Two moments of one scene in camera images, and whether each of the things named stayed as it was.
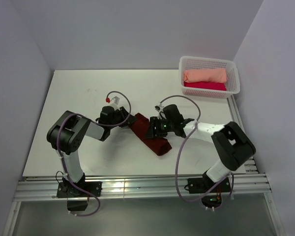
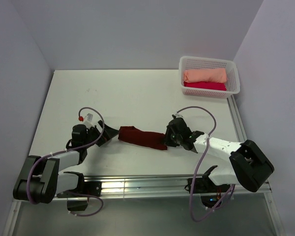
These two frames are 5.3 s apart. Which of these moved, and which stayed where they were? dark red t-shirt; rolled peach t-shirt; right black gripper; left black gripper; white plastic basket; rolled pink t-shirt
Moved: right black gripper; dark red t-shirt; left black gripper
Stayed: rolled pink t-shirt; white plastic basket; rolled peach t-shirt
